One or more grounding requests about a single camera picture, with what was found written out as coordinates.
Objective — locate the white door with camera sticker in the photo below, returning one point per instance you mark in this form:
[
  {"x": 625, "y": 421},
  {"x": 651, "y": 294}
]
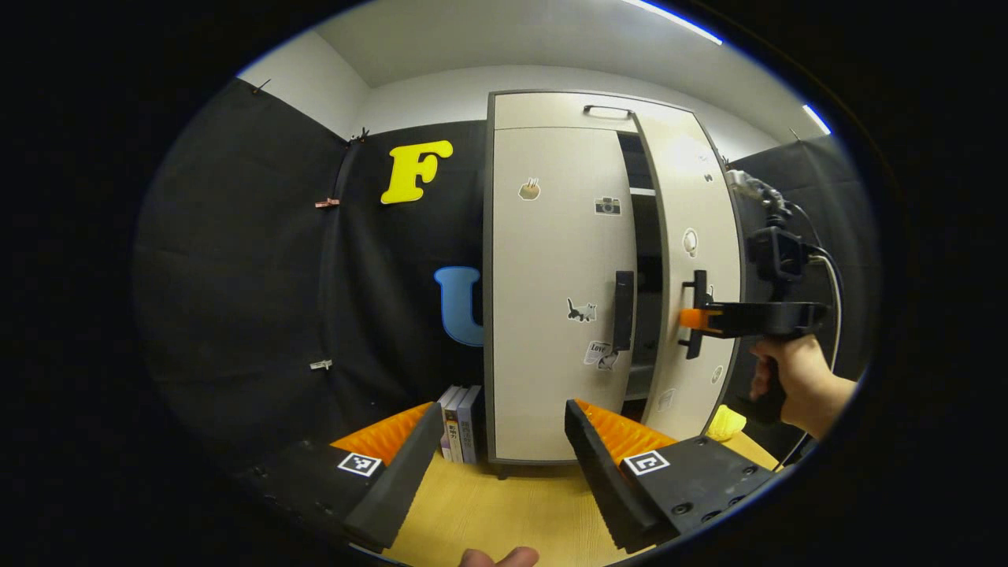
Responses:
[{"x": 543, "y": 260}]

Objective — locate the white book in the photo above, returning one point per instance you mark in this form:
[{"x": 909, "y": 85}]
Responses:
[{"x": 444, "y": 421}]

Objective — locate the yellow lumpy object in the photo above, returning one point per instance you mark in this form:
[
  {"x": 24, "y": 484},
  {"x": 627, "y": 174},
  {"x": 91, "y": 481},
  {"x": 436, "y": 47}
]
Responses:
[{"x": 724, "y": 424}]

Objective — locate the long ceiling light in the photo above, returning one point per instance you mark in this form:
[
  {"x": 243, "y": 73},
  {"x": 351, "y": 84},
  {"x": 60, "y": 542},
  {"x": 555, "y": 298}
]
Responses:
[{"x": 677, "y": 20}]

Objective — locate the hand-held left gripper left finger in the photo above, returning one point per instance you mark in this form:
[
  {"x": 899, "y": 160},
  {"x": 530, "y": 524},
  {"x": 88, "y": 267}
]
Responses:
[{"x": 402, "y": 472}]

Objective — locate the white double-door shoe cabinet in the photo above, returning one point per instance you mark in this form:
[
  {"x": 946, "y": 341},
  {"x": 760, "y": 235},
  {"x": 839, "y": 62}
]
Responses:
[{"x": 488, "y": 276}]

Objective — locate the white cabinet shelf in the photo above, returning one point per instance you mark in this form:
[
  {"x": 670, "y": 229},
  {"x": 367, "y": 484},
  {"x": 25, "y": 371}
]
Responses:
[{"x": 642, "y": 191}]

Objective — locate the beige book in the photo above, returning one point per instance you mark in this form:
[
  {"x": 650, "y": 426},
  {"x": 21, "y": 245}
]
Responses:
[{"x": 455, "y": 429}]

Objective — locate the grey book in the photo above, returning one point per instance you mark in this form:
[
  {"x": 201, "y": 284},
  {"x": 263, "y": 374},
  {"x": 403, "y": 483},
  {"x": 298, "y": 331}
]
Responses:
[{"x": 471, "y": 425}]

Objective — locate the copper clip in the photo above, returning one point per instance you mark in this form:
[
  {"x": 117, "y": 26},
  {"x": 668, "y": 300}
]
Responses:
[{"x": 327, "y": 203}]

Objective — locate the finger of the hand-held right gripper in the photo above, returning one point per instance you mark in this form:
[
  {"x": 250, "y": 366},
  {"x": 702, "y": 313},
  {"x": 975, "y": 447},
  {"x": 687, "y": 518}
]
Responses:
[{"x": 697, "y": 318}]

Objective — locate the black backdrop cloth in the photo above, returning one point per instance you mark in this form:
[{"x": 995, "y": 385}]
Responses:
[{"x": 236, "y": 276}]

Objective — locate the white cabinet drawer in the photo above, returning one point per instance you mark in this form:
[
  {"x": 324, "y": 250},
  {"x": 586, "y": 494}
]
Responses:
[{"x": 543, "y": 110}]

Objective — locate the white door with headphones sticker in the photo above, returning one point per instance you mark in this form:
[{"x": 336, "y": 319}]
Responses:
[{"x": 693, "y": 197}]

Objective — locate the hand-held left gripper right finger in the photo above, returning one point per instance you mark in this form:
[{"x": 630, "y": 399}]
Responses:
[{"x": 606, "y": 480}]

